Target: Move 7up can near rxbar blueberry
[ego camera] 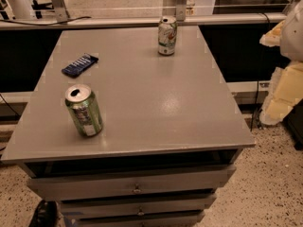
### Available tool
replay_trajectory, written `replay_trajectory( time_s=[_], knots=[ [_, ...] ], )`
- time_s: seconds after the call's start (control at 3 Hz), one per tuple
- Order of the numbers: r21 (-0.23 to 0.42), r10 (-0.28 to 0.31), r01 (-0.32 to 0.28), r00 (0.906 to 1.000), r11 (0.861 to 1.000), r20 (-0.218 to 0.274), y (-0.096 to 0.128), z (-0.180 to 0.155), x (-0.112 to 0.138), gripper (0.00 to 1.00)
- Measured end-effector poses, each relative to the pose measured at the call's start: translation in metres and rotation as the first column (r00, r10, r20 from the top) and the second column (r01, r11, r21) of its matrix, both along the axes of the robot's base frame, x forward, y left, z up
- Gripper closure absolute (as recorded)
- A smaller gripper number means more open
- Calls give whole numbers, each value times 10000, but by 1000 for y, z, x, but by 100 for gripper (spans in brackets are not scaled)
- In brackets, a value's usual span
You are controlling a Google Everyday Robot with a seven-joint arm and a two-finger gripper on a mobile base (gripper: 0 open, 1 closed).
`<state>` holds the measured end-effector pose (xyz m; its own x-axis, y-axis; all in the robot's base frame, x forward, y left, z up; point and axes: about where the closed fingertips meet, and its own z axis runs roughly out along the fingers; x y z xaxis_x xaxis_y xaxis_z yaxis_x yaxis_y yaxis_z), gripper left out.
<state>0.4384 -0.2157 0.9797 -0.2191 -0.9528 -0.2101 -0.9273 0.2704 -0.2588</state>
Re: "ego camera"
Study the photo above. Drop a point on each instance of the metal rail frame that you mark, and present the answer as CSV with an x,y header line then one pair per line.
x,y
63,17

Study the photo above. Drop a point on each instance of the green soda can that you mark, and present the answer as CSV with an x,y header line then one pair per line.
x,y
82,105

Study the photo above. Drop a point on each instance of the drawer with knob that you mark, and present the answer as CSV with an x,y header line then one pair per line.
x,y
130,183
138,206

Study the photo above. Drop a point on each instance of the middle drawer with knob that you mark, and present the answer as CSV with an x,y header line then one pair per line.
x,y
138,206

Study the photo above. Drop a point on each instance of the black shoe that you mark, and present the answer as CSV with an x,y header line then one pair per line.
x,y
45,215

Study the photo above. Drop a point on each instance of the white green 7up can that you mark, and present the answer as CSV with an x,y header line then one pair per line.
x,y
167,34

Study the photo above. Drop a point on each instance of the grey drawer cabinet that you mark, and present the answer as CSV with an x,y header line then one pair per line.
x,y
158,112

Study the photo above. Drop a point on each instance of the white pipe upper left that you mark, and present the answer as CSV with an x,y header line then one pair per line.
x,y
21,9

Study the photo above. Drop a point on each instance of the blue rxbar wrapper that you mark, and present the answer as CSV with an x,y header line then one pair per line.
x,y
77,67

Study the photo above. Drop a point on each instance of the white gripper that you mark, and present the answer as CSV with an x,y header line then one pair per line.
x,y
294,35

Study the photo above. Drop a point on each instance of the top drawer with knob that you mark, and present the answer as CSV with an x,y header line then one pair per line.
x,y
130,183

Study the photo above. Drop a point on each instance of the bottom drawer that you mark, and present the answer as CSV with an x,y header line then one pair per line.
x,y
152,220

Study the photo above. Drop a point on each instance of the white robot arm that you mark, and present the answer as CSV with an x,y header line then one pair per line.
x,y
286,85

